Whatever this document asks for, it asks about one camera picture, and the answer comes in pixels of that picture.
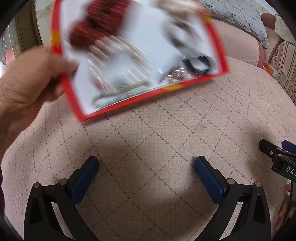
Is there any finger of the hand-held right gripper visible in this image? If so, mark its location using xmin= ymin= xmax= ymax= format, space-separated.
xmin=282 ymin=140 xmax=296 ymax=156
xmin=258 ymin=138 xmax=296 ymax=162

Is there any stained glass window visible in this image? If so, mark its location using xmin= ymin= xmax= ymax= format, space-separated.
xmin=0 ymin=22 xmax=26 ymax=69

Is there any striped beige cushion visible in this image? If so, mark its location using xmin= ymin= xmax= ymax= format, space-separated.
xmin=272 ymin=41 xmax=296 ymax=103

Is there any black silver hair clip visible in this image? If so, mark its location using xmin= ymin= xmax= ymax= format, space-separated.
xmin=159 ymin=66 xmax=192 ymax=85

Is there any grey quilted pillow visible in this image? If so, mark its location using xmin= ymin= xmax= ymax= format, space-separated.
xmin=201 ymin=0 xmax=270 ymax=48

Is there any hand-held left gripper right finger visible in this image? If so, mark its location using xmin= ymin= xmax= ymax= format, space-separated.
xmin=194 ymin=156 xmax=271 ymax=241

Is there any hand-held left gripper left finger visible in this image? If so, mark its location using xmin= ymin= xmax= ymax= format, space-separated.
xmin=24 ymin=156 xmax=100 ymax=241

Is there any person's right hand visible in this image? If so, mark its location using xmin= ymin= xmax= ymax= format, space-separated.
xmin=274 ymin=182 xmax=292 ymax=232

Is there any another person's forearm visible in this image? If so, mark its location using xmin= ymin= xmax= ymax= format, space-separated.
xmin=0 ymin=102 xmax=44 ymax=169

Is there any leopard print hair tie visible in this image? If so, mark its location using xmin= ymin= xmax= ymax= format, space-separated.
xmin=165 ymin=21 xmax=200 ymax=47

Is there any red-bordered white tray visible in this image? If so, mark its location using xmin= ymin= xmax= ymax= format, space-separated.
xmin=50 ymin=0 xmax=230 ymax=122

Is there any orange white small box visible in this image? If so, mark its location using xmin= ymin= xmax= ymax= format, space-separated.
xmin=263 ymin=62 xmax=279 ymax=80

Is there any red polka dot scrunchie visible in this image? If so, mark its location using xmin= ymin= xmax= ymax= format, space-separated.
xmin=69 ymin=0 xmax=133 ymax=50

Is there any dark wooden door frame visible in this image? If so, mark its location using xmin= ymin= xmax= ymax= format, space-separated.
xmin=16 ymin=0 xmax=45 ymax=52

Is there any pink bolster pillow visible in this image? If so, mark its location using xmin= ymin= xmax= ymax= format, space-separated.
xmin=216 ymin=19 xmax=267 ymax=68

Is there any black beaded hair tie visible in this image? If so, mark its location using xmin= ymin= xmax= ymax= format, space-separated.
xmin=184 ymin=56 xmax=213 ymax=76

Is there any pale green bead bracelet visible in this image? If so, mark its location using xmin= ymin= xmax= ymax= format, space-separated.
xmin=90 ymin=80 xmax=151 ymax=109

